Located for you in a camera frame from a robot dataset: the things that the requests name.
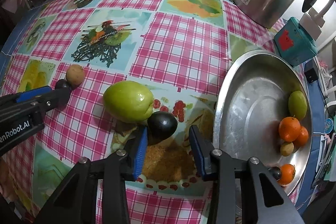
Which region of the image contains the large green mango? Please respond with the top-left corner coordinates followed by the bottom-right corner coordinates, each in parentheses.
top-left (102, 81), bottom-right (154, 123)

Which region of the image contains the round blue sticker badge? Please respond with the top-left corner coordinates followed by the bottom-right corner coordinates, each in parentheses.
top-left (325, 117), bottom-right (334, 134)

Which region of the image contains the large orange tangerine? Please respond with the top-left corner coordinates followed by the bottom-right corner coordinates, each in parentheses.
top-left (278, 117), bottom-right (301, 142)

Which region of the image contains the small dark plum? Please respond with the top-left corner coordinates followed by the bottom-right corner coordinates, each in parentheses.
top-left (55, 79), bottom-right (72, 90)

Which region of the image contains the orange tangerine near rim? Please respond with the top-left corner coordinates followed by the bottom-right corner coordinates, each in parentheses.
top-left (278, 164), bottom-right (295, 186)

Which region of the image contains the blue quilted cloth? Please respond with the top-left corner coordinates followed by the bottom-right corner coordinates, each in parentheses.
top-left (295, 56), bottom-right (328, 214)

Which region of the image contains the small brown kiwi in basin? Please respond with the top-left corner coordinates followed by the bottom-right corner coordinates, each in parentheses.
top-left (280, 141), bottom-right (294, 157)

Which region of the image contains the large steel basin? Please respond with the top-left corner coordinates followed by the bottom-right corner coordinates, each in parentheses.
top-left (213, 50), bottom-right (312, 195)

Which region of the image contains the white power adapter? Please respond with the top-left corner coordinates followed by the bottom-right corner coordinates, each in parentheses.
top-left (299, 0), bottom-right (334, 40)

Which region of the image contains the green mango in basin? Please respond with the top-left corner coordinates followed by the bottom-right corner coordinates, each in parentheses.
top-left (288, 90), bottom-right (307, 121)

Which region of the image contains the pink checkered tablecloth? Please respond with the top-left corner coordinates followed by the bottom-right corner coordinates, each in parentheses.
top-left (1, 0), bottom-right (284, 223)

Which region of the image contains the brown kiwi fruit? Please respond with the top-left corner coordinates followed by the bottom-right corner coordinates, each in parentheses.
top-left (66, 64), bottom-right (85, 88)

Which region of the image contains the small orange tangerine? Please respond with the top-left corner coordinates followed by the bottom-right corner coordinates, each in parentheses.
top-left (293, 126), bottom-right (309, 147)

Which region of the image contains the black charger block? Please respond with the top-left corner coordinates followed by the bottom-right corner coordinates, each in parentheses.
top-left (304, 59), bottom-right (319, 84)

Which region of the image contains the teal box with red print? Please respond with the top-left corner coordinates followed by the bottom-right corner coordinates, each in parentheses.
top-left (274, 17), bottom-right (317, 67)

